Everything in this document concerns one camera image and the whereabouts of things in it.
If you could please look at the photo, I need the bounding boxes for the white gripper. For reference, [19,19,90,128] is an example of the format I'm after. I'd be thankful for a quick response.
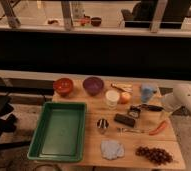
[159,93,182,121]

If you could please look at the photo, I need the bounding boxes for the black handled brush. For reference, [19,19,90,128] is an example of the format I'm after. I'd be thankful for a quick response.
[127,104,163,119]

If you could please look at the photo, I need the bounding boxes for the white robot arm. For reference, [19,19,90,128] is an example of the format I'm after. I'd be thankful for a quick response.
[161,84,191,112]

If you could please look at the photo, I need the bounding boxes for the orange carrot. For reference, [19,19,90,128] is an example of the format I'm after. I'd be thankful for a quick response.
[149,121,168,135]

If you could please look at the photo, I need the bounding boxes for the bunch of dark grapes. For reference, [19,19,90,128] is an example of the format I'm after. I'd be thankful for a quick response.
[135,146,173,165]

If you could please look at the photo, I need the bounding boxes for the apple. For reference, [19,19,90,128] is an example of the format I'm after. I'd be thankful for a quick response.
[119,92,131,104]

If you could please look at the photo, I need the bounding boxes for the black rectangular block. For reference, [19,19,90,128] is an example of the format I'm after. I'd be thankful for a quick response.
[114,114,135,127]

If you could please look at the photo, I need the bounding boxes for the wooden utensil with banana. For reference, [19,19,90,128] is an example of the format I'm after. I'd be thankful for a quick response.
[111,83,132,93]

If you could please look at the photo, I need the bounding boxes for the white lidded container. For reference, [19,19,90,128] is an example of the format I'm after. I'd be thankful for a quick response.
[105,90,120,108]

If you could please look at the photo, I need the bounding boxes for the light blue sponge cloth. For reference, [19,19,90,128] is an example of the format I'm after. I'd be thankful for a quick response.
[100,140,125,160]

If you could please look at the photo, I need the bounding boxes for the purple bowl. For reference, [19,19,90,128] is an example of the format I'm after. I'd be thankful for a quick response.
[83,77,104,96]

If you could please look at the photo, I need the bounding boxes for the black office chair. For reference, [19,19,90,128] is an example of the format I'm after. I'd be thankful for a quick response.
[121,0,191,29]

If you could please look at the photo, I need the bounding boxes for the red bowl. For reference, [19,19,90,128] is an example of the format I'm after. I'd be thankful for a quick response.
[53,78,74,96]

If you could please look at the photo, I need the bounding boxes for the green plastic tray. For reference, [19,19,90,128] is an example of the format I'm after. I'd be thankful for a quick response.
[27,102,87,163]

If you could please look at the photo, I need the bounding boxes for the dark bowl on background floor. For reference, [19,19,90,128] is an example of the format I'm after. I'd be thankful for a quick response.
[91,17,102,27]

